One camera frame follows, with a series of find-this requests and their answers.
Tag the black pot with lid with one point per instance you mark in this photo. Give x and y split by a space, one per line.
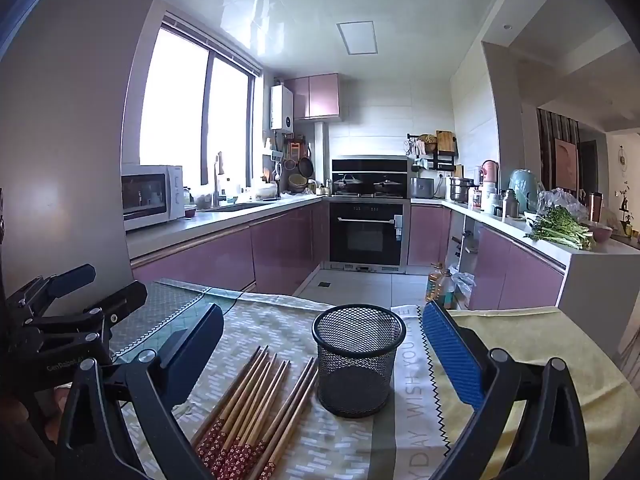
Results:
347 186
387 186

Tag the green leafy vegetables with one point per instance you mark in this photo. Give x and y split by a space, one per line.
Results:
560 232

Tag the ceiling light panel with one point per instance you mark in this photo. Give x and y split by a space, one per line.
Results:
357 37

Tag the brown tumbler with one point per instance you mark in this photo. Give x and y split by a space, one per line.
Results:
595 207

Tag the white microwave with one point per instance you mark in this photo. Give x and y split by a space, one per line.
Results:
150 200

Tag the clear plastic bag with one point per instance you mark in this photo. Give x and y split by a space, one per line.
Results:
565 202

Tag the black wall rack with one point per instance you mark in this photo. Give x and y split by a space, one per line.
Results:
442 159

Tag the potted plant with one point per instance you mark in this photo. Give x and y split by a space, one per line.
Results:
624 210

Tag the pink kitchen base cabinets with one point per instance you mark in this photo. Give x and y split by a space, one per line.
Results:
225 260
505 270

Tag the built-in black oven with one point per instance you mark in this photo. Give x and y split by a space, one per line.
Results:
367 240

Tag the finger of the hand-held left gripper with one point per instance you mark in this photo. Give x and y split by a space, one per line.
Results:
125 300
72 282

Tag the stainless steel pot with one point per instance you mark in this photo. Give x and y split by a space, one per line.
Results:
461 191

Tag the teal kitchen appliance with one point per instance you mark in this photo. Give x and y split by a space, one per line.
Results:
522 187

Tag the striped curtain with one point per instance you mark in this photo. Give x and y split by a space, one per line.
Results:
546 150

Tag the black glass stove hood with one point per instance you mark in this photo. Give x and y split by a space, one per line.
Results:
370 166

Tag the kitchen window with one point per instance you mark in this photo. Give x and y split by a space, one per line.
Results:
175 110

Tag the woven basket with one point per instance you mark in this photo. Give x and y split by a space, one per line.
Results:
298 183

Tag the wooden cutting board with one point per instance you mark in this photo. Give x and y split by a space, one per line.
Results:
444 141

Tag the black mesh utensil holder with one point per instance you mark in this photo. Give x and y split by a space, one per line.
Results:
355 385

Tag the pink wall cabinet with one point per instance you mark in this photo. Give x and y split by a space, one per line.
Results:
320 95

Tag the person's left hand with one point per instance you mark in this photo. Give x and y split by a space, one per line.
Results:
56 412

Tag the tall grey refrigerator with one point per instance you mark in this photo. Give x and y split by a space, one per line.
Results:
65 135

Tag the brown picture board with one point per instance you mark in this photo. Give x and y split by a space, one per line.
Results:
566 162

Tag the white plastic bag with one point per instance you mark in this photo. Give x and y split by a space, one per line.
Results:
464 285

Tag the steel thermos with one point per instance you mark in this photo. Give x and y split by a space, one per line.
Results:
510 205

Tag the white water heater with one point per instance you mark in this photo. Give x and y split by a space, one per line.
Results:
281 110

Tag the silver toaster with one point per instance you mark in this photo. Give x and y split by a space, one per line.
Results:
422 188

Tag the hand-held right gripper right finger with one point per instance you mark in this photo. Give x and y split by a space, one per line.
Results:
450 350

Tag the patterned yellow green tablecloth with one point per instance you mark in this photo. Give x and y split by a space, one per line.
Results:
280 330

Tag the hanging frying pan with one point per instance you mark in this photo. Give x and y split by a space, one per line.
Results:
306 167

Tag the bundle of wooden chopsticks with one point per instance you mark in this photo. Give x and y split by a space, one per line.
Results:
255 410

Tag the metal faucet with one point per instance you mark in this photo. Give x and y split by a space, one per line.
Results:
218 180

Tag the pink kettle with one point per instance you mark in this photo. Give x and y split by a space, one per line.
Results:
490 172

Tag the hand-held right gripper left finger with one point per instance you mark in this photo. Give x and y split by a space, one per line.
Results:
197 340

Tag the pink bowl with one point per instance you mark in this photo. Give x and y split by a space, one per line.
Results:
600 234

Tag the decorative wall clock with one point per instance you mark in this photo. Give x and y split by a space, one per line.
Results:
622 157

